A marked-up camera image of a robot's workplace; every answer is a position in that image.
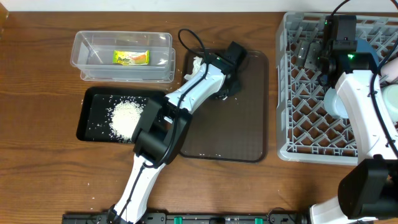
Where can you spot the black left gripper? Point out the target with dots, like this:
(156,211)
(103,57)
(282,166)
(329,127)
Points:
(234,80)

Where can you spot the light blue bowl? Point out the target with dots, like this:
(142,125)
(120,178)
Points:
(334,105)

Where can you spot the dark blue plate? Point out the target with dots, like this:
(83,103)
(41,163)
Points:
(365,47)

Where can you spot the white tissue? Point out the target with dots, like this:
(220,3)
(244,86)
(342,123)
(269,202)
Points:
(197,61)

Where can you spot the pink cup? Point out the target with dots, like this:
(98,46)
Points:
(389,71)

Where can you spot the mint green bowl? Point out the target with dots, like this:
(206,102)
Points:
(390,97)

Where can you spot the pile of rice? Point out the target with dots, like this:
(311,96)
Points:
(113,118)

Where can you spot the yellow green snack wrapper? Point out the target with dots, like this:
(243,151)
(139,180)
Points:
(127,58)

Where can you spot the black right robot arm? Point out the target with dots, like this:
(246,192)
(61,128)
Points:
(369,191)

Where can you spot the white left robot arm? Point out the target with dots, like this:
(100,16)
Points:
(162,128)

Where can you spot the grey dishwasher rack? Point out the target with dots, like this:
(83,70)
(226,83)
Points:
(306,132)

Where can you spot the brown serving tray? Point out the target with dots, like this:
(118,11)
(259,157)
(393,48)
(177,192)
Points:
(236,128)

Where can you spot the clear plastic bin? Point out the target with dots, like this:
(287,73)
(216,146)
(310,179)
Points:
(92,54)

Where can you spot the black rectangular tray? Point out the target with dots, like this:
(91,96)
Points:
(102,90)

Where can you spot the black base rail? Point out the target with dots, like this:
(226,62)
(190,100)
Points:
(162,218)

